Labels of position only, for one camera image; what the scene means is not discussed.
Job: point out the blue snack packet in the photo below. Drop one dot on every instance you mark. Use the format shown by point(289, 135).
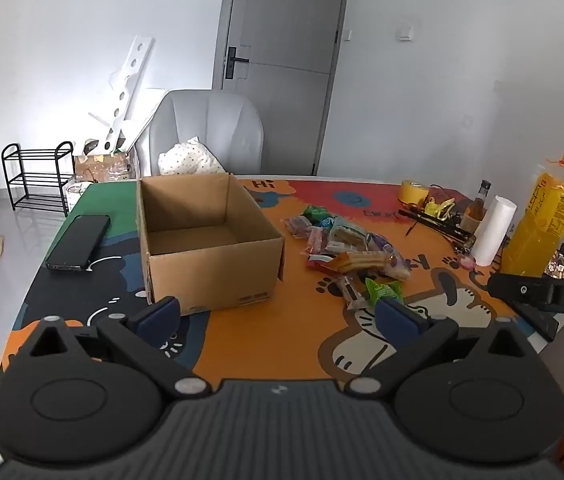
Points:
point(328, 221)

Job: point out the pink snack packet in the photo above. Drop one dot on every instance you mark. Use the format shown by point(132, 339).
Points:
point(315, 240)

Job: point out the white board with holes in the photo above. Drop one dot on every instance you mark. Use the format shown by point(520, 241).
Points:
point(129, 80)

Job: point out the amber glass bottle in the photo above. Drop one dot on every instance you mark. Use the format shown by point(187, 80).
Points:
point(474, 212)

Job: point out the yellow clip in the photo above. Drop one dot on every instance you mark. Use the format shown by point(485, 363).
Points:
point(439, 208)

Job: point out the dark green snack packet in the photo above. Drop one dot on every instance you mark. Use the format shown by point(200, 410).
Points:
point(316, 211)

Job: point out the white paper towel roll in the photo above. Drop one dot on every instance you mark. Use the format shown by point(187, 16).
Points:
point(494, 232)

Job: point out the taped cardboard carton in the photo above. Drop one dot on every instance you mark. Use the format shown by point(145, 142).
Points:
point(106, 167)

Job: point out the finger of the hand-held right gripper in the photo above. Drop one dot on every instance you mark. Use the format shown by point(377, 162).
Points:
point(527, 289)
point(537, 319)

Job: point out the white light switch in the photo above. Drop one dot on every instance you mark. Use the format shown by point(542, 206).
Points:
point(406, 31)

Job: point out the bundle of black rods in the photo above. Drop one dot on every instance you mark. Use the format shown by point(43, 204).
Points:
point(437, 222)

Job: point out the grey door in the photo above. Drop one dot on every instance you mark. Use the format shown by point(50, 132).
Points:
point(282, 35)

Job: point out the black smartphone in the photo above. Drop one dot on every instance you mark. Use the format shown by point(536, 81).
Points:
point(77, 242)

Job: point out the grey armchair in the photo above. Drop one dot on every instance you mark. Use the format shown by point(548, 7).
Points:
point(211, 120)

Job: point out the black shoe rack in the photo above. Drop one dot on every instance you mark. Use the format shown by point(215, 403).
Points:
point(36, 180)

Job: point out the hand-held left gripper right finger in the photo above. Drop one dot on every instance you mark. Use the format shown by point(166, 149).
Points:
point(399, 322)

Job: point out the white flat panel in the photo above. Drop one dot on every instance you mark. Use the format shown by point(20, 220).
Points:
point(149, 107)

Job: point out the cardboard box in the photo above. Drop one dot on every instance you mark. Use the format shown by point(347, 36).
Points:
point(211, 270)

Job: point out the white paint bucket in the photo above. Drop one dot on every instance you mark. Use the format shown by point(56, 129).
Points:
point(76, 195)

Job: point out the long purple snack packet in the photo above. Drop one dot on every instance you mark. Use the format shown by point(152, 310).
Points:
point(381, 245)

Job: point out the small pink object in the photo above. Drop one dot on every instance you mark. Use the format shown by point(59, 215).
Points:
point(468, 262)

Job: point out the yellow plastic bag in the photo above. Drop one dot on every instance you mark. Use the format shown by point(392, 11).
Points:
point(542, 225)

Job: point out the colourful printed table mat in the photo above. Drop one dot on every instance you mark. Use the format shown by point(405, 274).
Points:
point(262, 340)

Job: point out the orange biscuit packet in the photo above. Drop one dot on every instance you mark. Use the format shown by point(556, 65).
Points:
point(369, 262)

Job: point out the brown purple snack packet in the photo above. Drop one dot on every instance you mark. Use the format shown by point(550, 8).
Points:
point(297, 225)

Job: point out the dotted white pillow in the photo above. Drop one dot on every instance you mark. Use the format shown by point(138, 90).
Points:
point(189, 160)

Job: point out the yellow tape roll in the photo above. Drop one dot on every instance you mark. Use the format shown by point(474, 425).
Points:
point(413, 192)

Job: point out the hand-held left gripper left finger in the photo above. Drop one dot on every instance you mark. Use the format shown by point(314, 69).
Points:
point(157, 319)

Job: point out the clear sandwich cake packet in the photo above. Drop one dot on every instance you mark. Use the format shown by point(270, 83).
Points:
point(348, 232)

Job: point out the lime green snack packet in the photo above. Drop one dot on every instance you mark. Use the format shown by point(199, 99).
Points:
point(384, 291)

